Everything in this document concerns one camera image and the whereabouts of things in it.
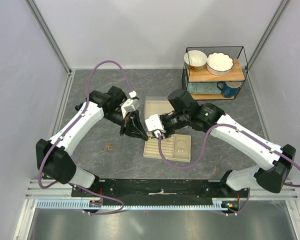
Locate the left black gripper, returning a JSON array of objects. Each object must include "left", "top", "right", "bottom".
[{"left": 104, "top": 107, "right": 149, "bottom": 141}]

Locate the dark green mug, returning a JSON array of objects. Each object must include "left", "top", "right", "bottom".
[{"left": 75, "top": 102, "right": 84, "bottom": 112}]

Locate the beige jewelry box with lid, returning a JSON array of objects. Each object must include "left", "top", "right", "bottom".
[{"left": 144, "top": 96, "right": 174, "bottom": 120}]

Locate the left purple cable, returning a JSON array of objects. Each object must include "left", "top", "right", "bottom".
[{"left": 37, "top": 59, "right": 137, "bottom": 216}]

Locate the light blue rectangular plate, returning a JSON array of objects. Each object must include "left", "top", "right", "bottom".
[{"left": 186, "top": 82, "right": 221, "bottom": 95}]

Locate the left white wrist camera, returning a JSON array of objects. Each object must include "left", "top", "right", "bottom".
[{"left": 120, "top": 97, "right": 140, "bottom": 118}]

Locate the black wire shelf rack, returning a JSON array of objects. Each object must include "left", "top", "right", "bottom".
[{"left": 181, "top": 46, "right": 248, "bottom": 100}]

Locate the white scalloped bowl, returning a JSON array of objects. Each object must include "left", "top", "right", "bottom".
[{"left": 206, "top": 52, "right": 234, "bottom": 76}]

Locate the white bowl with floral pattern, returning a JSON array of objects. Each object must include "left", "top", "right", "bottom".
[{"left": 183, "top": 50, "right": 208, "bottom": 72}]

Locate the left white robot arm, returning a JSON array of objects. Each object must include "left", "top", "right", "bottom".
[{"left": 35, "top": 86, "right": 149, "bottom": 197}]

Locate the light blue cable duct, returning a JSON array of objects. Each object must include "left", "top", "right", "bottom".
[{"left": 36, "top": 199, "right": 240, "bottom": 211}]

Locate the silver pearl bangle bracelet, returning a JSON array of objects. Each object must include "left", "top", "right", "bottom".
[{"left": 175, "top": 140, "right": 188, "bottom": 153}]

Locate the beige jewelry tray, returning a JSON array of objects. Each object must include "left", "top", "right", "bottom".
[{"left": 143, "top": 134, "right": 191, "bottom": 163}]

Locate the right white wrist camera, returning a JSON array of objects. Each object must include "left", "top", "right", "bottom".
[{"left": 145, "top": 114, "right": 165, "bottom": 139}]

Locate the blue mug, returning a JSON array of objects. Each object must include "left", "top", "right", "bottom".
[{"left": 217, "top": 81, "right": 241, "bottom": 98}]

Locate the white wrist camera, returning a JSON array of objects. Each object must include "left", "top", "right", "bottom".
[
  {"left": 120, "top": 97, "right": 140, "bottom": 118},
  {"left": 145, "top": 114, "right": 165, "bottom": 139}
]

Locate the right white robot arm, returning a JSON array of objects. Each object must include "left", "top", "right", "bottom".
[{"left": 155, "top": 89, "right": 296, "bottom": 197}]

